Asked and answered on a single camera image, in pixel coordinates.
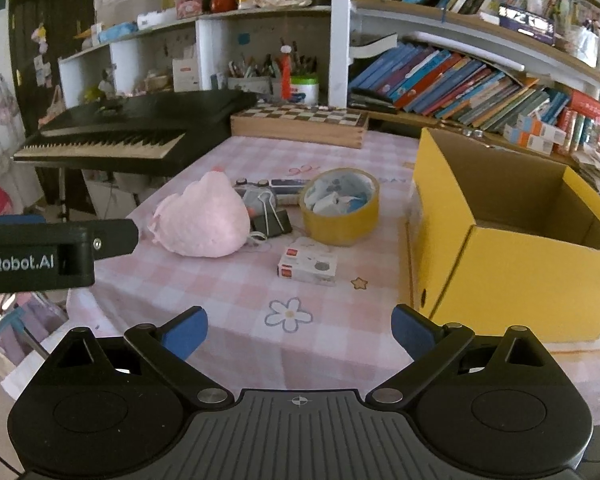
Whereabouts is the white spray bottle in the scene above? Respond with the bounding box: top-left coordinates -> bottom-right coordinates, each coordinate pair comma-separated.
234,179 -> 309,194

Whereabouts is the pink plush toy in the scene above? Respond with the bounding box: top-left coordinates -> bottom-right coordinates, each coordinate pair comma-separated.
148,171 -> 250,258

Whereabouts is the yellow tape roll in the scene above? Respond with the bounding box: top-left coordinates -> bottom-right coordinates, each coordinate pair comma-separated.
299,168 -> 380,246

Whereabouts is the green lid white jar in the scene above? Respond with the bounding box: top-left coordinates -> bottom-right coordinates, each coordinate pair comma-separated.
290,74 -> 320,105

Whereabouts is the wooden chess board box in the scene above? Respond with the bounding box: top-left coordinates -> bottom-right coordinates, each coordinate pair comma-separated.
230,103 -> 368,148

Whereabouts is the black binder clip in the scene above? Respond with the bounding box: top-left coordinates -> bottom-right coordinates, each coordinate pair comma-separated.
251,192 -> 292,238

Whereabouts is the yellow cardboard box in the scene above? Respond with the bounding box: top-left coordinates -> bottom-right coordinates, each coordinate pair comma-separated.
406,129 -> 600,346

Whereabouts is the black electronic keyboard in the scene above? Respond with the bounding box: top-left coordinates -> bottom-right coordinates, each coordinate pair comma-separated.
12,90 -> 257,177

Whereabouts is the pink checked tablecloth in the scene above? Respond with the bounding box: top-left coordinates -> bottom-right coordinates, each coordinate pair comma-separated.
66,130 -> 600,426

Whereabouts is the white bookshelf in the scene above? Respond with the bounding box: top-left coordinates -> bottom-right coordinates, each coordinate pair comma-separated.
59,0 -> 600,154

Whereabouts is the small white red box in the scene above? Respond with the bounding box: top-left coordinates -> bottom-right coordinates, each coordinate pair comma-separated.
277,237 -> 338,286

